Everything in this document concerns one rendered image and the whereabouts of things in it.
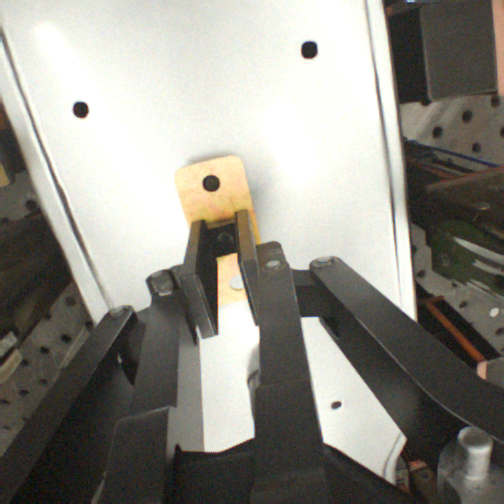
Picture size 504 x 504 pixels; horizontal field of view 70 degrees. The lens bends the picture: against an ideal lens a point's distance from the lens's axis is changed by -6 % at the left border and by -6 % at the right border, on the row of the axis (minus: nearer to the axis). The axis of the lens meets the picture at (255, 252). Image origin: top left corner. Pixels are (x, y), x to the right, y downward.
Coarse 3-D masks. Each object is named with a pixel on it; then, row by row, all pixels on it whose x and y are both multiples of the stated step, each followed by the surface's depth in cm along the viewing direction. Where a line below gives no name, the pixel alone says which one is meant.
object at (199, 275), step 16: (192, 224) 20; (192, 240) 18; (208, 240) 20; (192, 256) 16; (208, 256) 19; (192, 272) 15; (208, 272) 17; (192, 288) 15; (208, 288) 16; (192, 304) 15; (208, 304) 15; (208, 320) 15; (208, 336) 16
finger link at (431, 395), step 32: (352, 288) 12; (320, 320) 14; (352, 320) 11; (384, 320) 10; (352, 352) 11; (384, 352) 9; (416, 352) 8; (448, 352) 8; (384, 384) 9; (416, 384) 8; (448, 384) 7; (480, 384) 7; (416, 416) 8; (448, 416) 7; (480, 416) 6; (416, 448) 9
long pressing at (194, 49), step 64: (0, 0) 18; (64, 0) 18; (128, 0) 18; (192, 0) 19; (256, 0) 19; (320, 0) 19; (384, 0) 20; (0, 64) 19; (64, 64) 19; (128, 64) 20; (192, 64) 20; (256, 64) 20; (320, 64) 20; (384, 64) 21; (64, 128) 20; (128, 128) 21; (192, 128) 21; (256, 128) 21; (320, 128) 22; (384, 128) 22; (64, 192) 22; (128, 192) 22; (256, 192) 23; (320, 192) 23; (384, 192) 23; (64, 256) 23; (128, 256) 24; (320, 256) 25; (384, 256) 25; (320, 384) 29; (384, 448) 32
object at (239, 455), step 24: (192, 456) 7; (216, 456) 7; (240, 456) 7; (336, 456) 7; (192, 480) 7; (216, 480) 7; (240, 480) 7; (336, 480) 6; (360, 480) 6; (384, 480) 6
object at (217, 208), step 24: (192, 168) 20; (216, 168) 20; (240, 168) 20; (192, 192) 20; (216, 192) 21; (240, 192) 21; (192, 216) 21; (216, 216) 21; (216, 240) 21; (240, 288) 23
